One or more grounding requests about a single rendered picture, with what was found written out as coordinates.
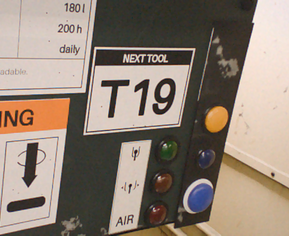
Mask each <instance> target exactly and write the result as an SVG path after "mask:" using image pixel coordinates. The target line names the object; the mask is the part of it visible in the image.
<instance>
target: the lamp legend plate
mask: <svg viewBox="0 0 289 236"><path fill-rule="evenodd" d="M150 146H151V140H142V141H136V142H125V143H122V147H121V151H120V158H119V165H118V173H117V178H116V186H115V193H114V200H113V205H112V213H111V220H110V228H109V232H108V234H112V233H118V232H123V231H126V230H131V229H134V228H137V225H138V219H139V212H140V208H141V201H142V194H143V187H144V184H145V177H146V170H147V163H148V157H149V152H150Z"/></svg>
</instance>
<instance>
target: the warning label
mask: <svg viewBox="0 0 289 236"><path fill-rule="evenodd" d="M69 103H70V99H69V98H58V99H31V100H18V101H4V102H0V235H1V234H4V233H10V232H13V231H17V230H23V229H27V228H32V227H36V226H42V225H45V224H51V223H55V222H56V212H57V201H58V191H59V190H60V180H61V170H62V160H63V154H64V144H65V139H66V129H67V118H68V113H69Z"/></svg>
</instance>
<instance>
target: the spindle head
mask: <svg viewBox="0 0 289 236"><path fill-rule="evenodd" d="M257 5H258V0H96V9H95V15H94V24H93V34H92V43H91V52H90V58H89V68H88V77H87V81H86V86H85V93H56V94H25V95H9V96H0V102H4V101H18V100H31V99H58V98H69V99H70V103H69V113H68V118H67V129H66V139H65V144H64V154H63V160H62V170H61V180H60V190H59V191H58V201H57V212H56V222H55V223H51V224H45V225H42V226H36V227H32V228H27V229H23V230H17V231H13V232H10V233H4V234H1V235H0V236H119V235H121V234H126V233H131V232H137V231H140V230H145V229H150V227H149V226H148V225H147V224H146V223H145V221H144V215H145V211H146V209H148V207H149V205H150V204H151V203H153V202H155V201H159V200H162V201H164V202H166V203H167V204H168V206H169V213H168V216H167V218H166V220H165V221H164V222H163V223H162V224H161V225H162V226H164V225H166V224H171V223H174V221H175V215H176V211H177V205H178V200H179V194H180V188H181V184H182V179H183V173H184V167H185V164H186V158H187V152H188V146H189V143H190V142H189V140H191V134H192V128H193V123H194V119H195V113H196V107H197V103H198V101H197V100H198V97H199V94H200V88H201V83H202V77H203V73H204V70H205V65H206V59H207V53H208V50H209V47H210V41H211V35H212V31H213V28H214V24H215V21H225V22H229V21H236V22H253V19H254V14H255V12H256V6H257ZM94 47H126V48H148V47H157V48H195V52H194V56H193V61H192V67H191V74H190V77H189V80H188V86H187V93H186V98H185V102H184V108H183V111H182V117H181V121H180V126H175V127H168V128H155V129H142V130H130V131H117V132H110V133H97V134H91V135H83V127H84V118H85V108H87V99H88V90H89V81H90V75H91V66H92V57H93V48H94ZM167 136H175V137H177V138H178V139H179V141H180V151H179V155H178V157H177V158H176V159H175V160H174V161H173V162H171V163H170V164H167V165H163V164H161V163H159V162H158V161H157V159H156V157H155V151H156V147H157V145H158V143H159V142H160V141H161V140H162V139H163V138H165V137H167ZM142 140H151V146H150V152H149V157H148V163H147V170H146V177H145V181H144V187H143V194H142V201H141V208H140V212H139V219H138V225H137V228H134V229H131V230H126V231H123V232H118V233H112V234H108V232H109V228H110V220H111V213H112V205H113V200H114V193H115V186H116V178H117V173H118V165H119V158H120V151H121V147H122V143H125V142H136V141H142ZM160 169H169V170H171V171H172V172H173V174H174V184H173V186H172V188H171V190H170V191H169V192H168V193H167V194H165V195H163V196H154V195H153V194H152V193H151V191H150V189H149V184H150V181H151V179H152V177H153V176H154V175H155V173H156V172H157V171H159V170H160ZM159 226H160V225H159Z"/></svg>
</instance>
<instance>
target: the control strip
mask: <svg viewBox="0 0 289 236"><path fill-rule="evenodd" d="M254 24H255V23H254V22H236V21H229V22H225V21H215V24H214V30H213V33H212V37H211V43H210V49H209V51H208V55H207V61H206V67H205V70H204V75H203V79H202V85H201V90H200V96H199V99H198V103H197V107H196V113H195V119H194V123H193V128H192V134H191V140H189V142H190V143H189V146H188V152H187V158H186V164H185V167H184V173H183V179H182V184H181V188H180V194H179V200H178V205H177V211H176V215H175V221H174V227H173V228H174V229H175V228H181V227H184V226H189V225H194V224H199V223H204V222H207V221H209V220H210V214H211V209H212V206H213V200H214V197H213V200H212V202H211V205H210V206H208V208H207V209H205V210H203V211H201V212H193V211H191V210H190V209H189V207H188V206H187V198H188V195H189V193H190V191H191V190H192V189H193V188H194V187H195V186H197V185H198V184H199V183H206V184H208V185H210V186H211V187H212V188H213V191H214V195H215V190H216V185H217V182H218V176H219V171H220V166H221V163H222V158H223V152H224V147H225V145H226V141H227V136H228V132H229V126H230V123H231V118H232V113H233V110H234V105H235V102H236V97H237V91H238V89H239V86H240V81H241V75H242V72H243V67H244V64H245V59H246V57H247V51H248V48H249V43H250V40H251V35H252V32H253V29H254ZM218 106H221V107H224V108H225V109H226V110H227V113H228V121H227V123H226V124H225V126H224V127H223V129H222V130H221V131H218V132H216V133H211V132H209V131H208V130H207V128H206V127H205V119H206V117H207V115H208V113H209V112H210V110H211V109H212V108H214V107H218ZM171 140H173V141H175V142H176V143H177V145H178V153H177V155H176V156H175V157H174V158H173V159H172V160H170V161H164V160H163V159H161V156H160V152H161V149H162V147H163V146H164V145H165V144H166V143H167V142H168V141H171ZM209 149H210V150H213V151H214V152H215V160H214V162H213V164H212V165H211V166H210V167H208V168H207V169H202V168H201V167H200V165H199V160H200V156H201V155H202V153H203V152H205V151H207V150H209ZM179 151H180V141H179V139H178V138H177V137H175V136H167V137H165V138H163V139H162V140H161V141H160V142H159V143H158V145H157V147H156V151H155V157H156V159H157V161H158V162H159V163H161V164H163V165H167V164H170V163H171V162H173V161H174V160H175V159H176V158H177V157H178V155H179ZM164 174H169V175H171V177H172V185H171V187H170V188H169V190H168V191H166V192H165V193H157V192H156V191H155V183H156V180H157V179H158V177H159V176H161V175H164ZM173 184H174V174H173V172H172V171H171V170H169V169H160V170H159V171H157V172H156V173H155V175H154V176H153V177H152V179H151V181H150V184H149V189H150V191H151V193H152V194H153V195H154V196H163V195H165V194H167V193H168V192H169V191H170V190H171V188H172V186H173ZM159 205H162V206H164V207H165V208H166V217H165V219H164V221H165V220H166V218H167V216H168V213H169V206H168V204H167V203H166V202H164V201H162V200H159V201H155V202H153V203H151V204H150V205H149V207H148V209H146V211H145V213H144V223H146V224H147V225H148V226H149V227H150V228H156V227H158V226H159V225H161V224H162V223H163V222H164V221H162V222H161V223H159V224H156V225H154V224H151V223H150V213H151V211H152V210H153V209H154V208H155V207H157V206H159Z"/></svg>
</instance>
